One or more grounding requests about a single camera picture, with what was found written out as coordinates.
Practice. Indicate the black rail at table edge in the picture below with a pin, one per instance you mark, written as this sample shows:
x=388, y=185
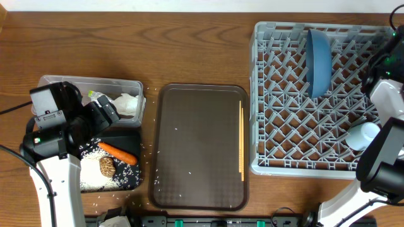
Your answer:
x=163, y=221

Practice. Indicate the clear plastic bin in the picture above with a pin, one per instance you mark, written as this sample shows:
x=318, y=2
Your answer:
x=110, y=87

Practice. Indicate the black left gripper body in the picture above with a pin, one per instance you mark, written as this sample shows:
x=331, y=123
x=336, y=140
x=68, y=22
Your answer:
x=96, y=118

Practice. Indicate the wooden chopstick right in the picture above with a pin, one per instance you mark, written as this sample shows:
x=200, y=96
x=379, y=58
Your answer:
x=242, y=144

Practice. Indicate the orange carrot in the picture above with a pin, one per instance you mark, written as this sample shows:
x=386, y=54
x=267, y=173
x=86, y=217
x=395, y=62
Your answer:
x=129, y=159

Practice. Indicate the brown serving tray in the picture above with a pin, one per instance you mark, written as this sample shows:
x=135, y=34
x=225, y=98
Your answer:
x=196, y=149

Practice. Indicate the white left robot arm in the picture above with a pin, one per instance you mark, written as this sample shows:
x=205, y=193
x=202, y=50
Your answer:
x=51, y=146

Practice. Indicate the light blue cup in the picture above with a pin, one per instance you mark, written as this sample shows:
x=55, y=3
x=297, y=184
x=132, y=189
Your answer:
x=360, y=136

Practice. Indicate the black tray bin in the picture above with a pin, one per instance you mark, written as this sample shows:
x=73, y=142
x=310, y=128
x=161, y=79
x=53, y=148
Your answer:
x=126, y=138

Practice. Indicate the blue plate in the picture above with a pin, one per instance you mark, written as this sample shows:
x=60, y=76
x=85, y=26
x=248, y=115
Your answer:
x=318, y=62

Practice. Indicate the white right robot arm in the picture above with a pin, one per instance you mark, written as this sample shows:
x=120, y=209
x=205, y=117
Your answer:
x=379, y=172

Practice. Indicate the wooden chopstick left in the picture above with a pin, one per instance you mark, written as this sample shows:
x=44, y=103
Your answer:
x=240, y=136

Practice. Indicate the grey dishwasher rack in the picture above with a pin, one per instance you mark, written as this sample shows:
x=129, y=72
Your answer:
x=296, y=136

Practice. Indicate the white napkin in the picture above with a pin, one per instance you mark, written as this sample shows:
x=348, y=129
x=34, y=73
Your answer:
x=126, y=104

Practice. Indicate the wooden chopstick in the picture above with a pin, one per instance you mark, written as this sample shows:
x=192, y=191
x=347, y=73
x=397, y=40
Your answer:
x=242, y=144
x=240, y=136

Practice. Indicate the silver foil snack wrapper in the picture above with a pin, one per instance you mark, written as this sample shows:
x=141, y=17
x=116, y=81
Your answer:
x=94, y=96

